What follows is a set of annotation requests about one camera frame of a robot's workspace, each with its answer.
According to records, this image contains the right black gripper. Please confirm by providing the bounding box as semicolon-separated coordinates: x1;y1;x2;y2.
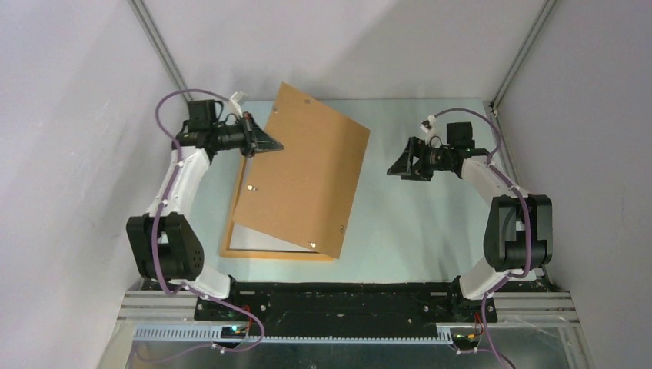
386;136;453;182

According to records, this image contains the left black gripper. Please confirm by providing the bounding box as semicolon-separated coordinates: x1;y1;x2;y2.
210;112;282;159

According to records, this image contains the brown backing board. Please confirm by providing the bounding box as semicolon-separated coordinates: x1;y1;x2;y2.
235;83;370;259

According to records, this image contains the orange wooden picture frame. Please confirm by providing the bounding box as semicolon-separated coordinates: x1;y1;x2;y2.
219;158;334;262

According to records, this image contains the landscape photo print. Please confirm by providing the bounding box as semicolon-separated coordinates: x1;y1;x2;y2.
231;159;317;253

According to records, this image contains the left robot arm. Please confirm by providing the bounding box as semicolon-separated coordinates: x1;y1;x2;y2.
126;98;284;321

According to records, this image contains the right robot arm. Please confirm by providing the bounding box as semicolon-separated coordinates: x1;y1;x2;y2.
387;117;553;321

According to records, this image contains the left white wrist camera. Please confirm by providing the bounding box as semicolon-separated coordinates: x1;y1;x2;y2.
228;91;248;118

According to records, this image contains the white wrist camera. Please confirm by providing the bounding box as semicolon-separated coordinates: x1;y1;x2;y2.
419;115;438;138
228;91;248;118

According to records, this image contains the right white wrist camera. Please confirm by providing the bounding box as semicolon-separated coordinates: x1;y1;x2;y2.
419;115;438;138

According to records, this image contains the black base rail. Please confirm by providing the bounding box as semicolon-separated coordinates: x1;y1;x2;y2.
190;282;497;341

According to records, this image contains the left aluminium corner post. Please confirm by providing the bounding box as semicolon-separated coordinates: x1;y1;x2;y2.
127;0;189;90

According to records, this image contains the aluminium corner post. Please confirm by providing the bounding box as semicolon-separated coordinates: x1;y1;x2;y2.
127;0;189;90
489;0;561;110

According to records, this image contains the aluminium frame front rail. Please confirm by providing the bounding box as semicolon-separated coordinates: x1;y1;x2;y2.
99;281;594;368

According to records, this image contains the right aluminium corner post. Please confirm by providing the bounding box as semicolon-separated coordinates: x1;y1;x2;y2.
489;0;561;110

